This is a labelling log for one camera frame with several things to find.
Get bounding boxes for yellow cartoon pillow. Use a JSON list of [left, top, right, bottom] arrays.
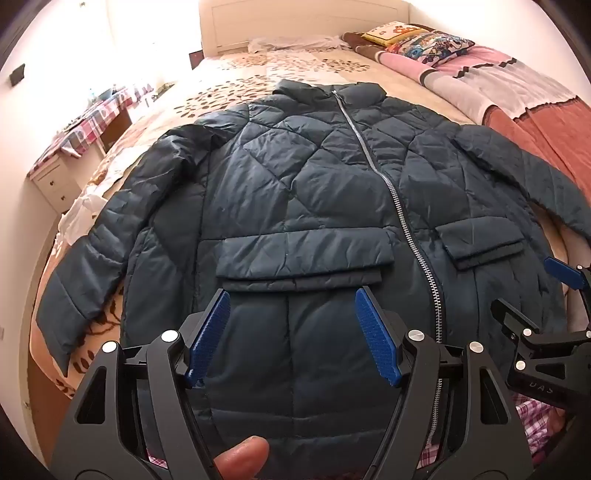
[[361, 21, 435, 47]]

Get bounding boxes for person's left hand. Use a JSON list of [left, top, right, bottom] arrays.
[[213, 436, 271, 480]]

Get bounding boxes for white crumpled pillow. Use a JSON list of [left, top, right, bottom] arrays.
[[247, 36, 345, 52]]

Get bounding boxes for pink plaid pants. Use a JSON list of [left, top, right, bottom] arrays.
[[515, 399, 583, 469]]

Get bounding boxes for dark blue quilted jacket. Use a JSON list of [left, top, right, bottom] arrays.
[[37, 78, 591, 467]]

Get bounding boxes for leaf-print beige bedspread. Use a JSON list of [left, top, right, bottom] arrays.
[[28, 46, 568, 402]]

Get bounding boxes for plaid tablecloth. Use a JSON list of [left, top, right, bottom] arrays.
[[28, 83, 155, 178]]

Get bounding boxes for white bed headboard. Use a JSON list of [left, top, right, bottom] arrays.
[[198, 0, 411, 58]]

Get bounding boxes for white crumpled cloth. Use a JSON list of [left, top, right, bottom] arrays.
[[58, 191, 112, 243]]

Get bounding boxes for brown plush blanket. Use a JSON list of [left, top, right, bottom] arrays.
[[341, 31, 393, 58]]

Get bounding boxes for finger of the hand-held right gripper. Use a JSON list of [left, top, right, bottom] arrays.
[[491, 298, 591, 412], [544, 256, 591, 297]]

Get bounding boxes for colourful cartoon pillow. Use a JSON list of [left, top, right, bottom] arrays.
[[385, 30, 476, 63]]

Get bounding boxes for pink striped blanket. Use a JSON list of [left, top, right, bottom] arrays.
[[376, 44, 591, 222]]

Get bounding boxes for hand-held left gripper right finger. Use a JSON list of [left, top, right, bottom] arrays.
[[353, 285, 533, 480]]

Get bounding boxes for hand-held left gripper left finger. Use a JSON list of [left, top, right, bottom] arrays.
[[50, 288, 232, 480]]

